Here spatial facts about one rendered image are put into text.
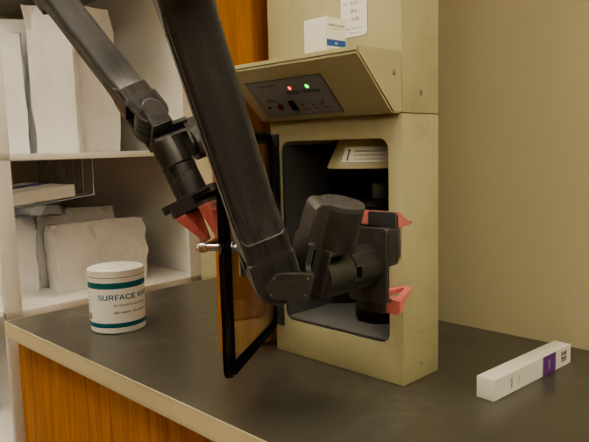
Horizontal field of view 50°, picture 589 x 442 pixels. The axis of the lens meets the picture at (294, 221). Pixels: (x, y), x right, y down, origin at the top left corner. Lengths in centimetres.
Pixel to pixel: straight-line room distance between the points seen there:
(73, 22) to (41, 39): 87
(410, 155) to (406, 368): 37
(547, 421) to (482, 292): 52
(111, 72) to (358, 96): 43
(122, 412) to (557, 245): 96
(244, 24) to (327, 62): 34
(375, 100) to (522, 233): 55
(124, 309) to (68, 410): 26
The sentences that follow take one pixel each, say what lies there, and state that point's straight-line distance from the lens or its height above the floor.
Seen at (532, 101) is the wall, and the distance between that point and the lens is 143.
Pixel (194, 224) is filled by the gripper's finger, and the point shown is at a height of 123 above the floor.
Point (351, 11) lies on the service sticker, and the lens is 115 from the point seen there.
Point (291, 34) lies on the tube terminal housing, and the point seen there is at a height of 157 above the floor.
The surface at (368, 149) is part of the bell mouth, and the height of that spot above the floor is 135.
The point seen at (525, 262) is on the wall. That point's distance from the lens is 146.
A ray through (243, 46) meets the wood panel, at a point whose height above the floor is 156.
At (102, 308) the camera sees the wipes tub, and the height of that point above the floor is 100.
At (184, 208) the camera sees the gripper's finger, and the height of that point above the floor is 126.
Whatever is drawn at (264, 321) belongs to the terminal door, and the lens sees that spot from 121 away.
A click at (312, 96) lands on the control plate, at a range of 111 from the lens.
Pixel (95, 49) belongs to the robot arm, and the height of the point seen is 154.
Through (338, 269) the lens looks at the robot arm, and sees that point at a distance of 77.
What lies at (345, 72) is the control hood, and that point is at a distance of 103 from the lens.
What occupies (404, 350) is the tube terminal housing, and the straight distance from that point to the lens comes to 112.
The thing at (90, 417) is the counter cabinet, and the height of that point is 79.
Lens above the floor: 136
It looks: 7 degrees down
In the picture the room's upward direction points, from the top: 2 degrees counter-clockwise
